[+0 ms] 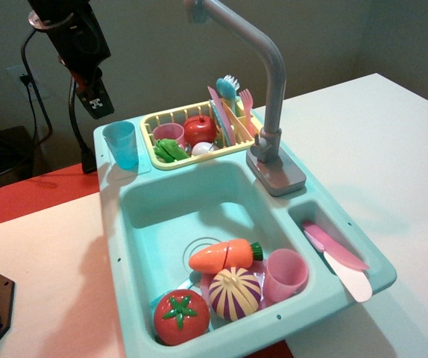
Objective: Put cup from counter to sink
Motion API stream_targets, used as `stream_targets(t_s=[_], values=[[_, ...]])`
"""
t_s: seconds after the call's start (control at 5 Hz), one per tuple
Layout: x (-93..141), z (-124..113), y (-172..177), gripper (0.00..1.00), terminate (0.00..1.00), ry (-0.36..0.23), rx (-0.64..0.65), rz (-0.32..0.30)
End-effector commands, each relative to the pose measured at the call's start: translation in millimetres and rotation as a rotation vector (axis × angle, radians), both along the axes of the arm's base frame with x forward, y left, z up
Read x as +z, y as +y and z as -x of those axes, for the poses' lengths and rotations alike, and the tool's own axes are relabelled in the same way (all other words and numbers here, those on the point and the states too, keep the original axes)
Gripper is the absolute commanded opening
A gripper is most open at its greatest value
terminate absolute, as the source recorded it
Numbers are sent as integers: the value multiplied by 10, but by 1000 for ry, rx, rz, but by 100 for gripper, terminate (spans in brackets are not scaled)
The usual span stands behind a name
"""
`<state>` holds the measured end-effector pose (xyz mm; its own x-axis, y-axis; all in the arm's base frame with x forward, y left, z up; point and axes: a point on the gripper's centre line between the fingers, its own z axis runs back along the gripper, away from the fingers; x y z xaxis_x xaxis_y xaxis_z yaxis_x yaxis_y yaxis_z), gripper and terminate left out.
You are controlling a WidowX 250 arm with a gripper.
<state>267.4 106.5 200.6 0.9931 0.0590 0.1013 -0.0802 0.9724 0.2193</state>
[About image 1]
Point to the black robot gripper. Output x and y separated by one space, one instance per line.
76 34

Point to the blue plastic cup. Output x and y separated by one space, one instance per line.
121 140

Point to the pink cup in rack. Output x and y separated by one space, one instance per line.
170 130

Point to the teal toy sink unit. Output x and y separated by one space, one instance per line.
155 219

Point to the pink plate in sink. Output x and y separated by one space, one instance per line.
257 269

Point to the pink cup in sink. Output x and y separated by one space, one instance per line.
286 274

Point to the green toy vegetable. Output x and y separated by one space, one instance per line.
169 150

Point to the yellow dish rack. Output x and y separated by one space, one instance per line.
179 115

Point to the red toy apple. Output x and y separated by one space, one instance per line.
200 128

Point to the white toy egg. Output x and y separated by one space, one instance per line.
203 148

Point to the blue plate in rack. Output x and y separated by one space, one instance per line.
219 121

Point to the blue dish brush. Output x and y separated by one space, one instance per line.
227 87

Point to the pink toy knife in rack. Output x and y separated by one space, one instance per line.
225 124

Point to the pink toy fork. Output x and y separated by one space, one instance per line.
247 102

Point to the grey toy faucet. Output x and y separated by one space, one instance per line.
274 168

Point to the orange toy carrot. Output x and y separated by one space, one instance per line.
238 253

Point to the red toy tomato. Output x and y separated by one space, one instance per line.
181 315

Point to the purple striped toy onion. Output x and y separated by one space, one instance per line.
235 293

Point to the white toy spatula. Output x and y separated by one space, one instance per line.
355 282

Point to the wall power outlet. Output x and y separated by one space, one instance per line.
16 73

